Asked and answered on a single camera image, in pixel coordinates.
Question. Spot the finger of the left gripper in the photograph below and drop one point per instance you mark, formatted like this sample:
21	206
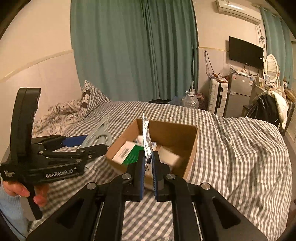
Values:
58	141
86	154

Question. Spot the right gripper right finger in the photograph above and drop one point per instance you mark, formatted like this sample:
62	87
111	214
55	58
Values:
200	212

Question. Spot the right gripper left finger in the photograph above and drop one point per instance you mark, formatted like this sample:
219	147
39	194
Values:
95	212

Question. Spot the grey green face mask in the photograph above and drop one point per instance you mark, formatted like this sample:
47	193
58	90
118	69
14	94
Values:
99	135

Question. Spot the white green medicine box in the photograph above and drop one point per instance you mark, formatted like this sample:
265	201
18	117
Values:
127	154

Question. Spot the silver foil blister pack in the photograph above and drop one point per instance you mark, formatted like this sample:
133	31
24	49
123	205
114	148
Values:
146	139

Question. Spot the white plastic bundle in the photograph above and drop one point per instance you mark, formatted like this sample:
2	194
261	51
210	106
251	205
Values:
139	140

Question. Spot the floral white duvet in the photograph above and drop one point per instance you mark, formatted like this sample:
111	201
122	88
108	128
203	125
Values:
58	118

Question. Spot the checkered pillow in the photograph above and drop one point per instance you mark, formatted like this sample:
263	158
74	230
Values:
91	98

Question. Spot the open cardboard box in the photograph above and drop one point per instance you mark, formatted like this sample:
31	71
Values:
178	138

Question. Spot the black jacket on chair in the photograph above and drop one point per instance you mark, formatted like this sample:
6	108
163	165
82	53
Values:
265	109

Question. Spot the clear water jug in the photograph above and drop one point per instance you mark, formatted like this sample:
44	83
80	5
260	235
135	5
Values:
190	100

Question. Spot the large green curtain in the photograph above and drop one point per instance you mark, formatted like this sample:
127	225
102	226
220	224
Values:
136	50

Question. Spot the white suitcase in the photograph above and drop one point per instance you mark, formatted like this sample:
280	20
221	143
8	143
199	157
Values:
218	90

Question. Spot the silver mini fridge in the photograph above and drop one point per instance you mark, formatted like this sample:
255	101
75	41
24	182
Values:
239	91

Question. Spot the white oval vanity mirror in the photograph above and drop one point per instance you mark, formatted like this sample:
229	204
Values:
271	70

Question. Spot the small green window curtain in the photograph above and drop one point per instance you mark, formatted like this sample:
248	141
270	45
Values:
279	44

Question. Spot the white air conditioner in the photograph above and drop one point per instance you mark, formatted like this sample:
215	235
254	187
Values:
239	11

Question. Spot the black wall television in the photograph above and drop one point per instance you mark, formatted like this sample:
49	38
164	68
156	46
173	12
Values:
246	53

